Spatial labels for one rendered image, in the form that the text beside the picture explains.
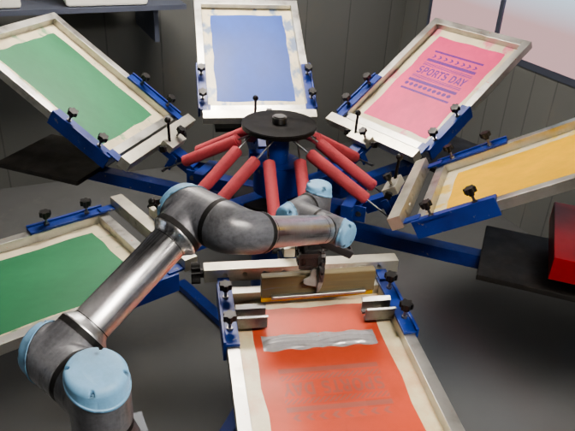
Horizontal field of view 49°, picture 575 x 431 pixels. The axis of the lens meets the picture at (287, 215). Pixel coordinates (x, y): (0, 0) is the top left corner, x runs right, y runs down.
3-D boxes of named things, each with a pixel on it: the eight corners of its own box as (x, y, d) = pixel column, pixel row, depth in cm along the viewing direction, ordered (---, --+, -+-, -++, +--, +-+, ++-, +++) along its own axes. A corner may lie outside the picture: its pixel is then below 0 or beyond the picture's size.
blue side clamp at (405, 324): (416, 346, 200) (419, 328, 197) (400, 347, 199) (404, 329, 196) (388, 290, 226) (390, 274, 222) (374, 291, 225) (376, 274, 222)
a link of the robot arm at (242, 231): (247, 217, 128) (364, 215, 168) (209, 199, 134) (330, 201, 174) (233, 270, 130) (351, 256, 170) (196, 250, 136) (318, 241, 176)
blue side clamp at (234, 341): (240, 359, 191) (240, 341, 187) (223, 361, 190) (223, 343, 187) (231, 299, 217) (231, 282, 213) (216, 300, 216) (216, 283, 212)
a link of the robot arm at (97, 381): (95, 455, 115) (87, 400, 108) (52, 416, 122) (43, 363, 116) (147, 417, 123) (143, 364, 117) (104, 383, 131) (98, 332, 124)
